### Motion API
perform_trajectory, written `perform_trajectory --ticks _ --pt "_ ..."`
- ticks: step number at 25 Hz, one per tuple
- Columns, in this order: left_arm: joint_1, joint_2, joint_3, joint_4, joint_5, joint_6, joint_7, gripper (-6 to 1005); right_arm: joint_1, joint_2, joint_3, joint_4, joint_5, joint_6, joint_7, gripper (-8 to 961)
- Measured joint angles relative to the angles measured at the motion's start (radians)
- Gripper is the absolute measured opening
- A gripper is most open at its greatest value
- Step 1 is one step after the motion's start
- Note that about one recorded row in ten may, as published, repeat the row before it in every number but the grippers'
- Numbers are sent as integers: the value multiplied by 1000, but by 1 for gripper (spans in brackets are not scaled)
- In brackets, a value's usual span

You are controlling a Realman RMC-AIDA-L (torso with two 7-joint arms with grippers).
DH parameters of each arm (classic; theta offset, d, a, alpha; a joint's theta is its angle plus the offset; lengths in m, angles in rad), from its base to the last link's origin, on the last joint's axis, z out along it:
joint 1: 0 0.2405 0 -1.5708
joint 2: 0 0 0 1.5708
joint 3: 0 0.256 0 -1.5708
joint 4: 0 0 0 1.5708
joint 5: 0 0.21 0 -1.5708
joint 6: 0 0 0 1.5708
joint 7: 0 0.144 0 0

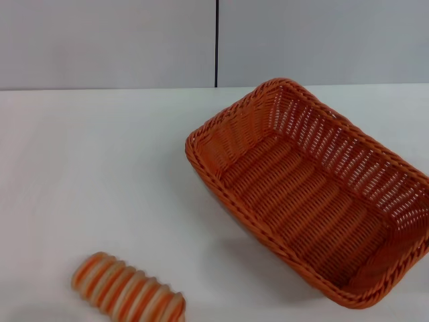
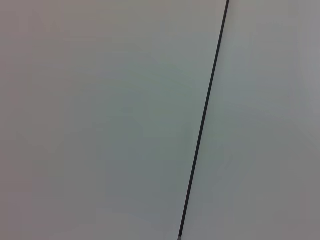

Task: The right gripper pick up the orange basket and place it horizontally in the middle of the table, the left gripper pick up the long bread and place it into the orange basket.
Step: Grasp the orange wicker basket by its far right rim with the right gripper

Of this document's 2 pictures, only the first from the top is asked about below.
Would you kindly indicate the orange woven rectangular basket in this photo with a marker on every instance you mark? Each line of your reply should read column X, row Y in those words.
column 295, row 201

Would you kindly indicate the orange white striped bread roll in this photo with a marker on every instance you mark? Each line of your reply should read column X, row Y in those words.
column 127, row 288

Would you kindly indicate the black wall seam strip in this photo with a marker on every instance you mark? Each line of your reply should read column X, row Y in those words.
column 216, row 43

